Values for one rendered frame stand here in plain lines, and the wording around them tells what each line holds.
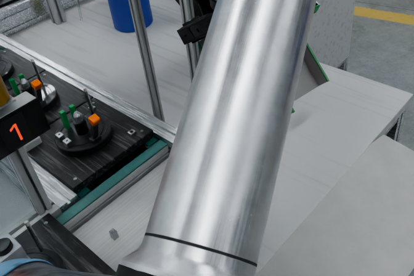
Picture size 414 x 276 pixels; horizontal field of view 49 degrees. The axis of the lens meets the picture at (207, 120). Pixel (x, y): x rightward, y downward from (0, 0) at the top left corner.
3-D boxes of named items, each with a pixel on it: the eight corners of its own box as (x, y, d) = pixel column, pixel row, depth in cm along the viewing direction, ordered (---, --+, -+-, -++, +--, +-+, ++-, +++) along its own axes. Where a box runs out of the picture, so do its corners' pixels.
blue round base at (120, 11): (161, 20, 183) (154, -16, 173) (131, 36, 174) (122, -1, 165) (135, 10, 191) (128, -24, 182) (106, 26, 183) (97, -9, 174)
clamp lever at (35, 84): (45, 101, 122) (42, 82, 116) (38, 105, 121) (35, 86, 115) (36, 92, 123) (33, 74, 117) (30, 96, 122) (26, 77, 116)
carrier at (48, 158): (154, 135, 114) (145, 95, 106) (75, 194, 101) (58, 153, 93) (96, 102, 128) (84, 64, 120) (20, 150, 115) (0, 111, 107)
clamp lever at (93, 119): (100, 137, 109) (100, 117, 102) (93, 141, 107) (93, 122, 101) (90, 127, 110) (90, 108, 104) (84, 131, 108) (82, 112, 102)
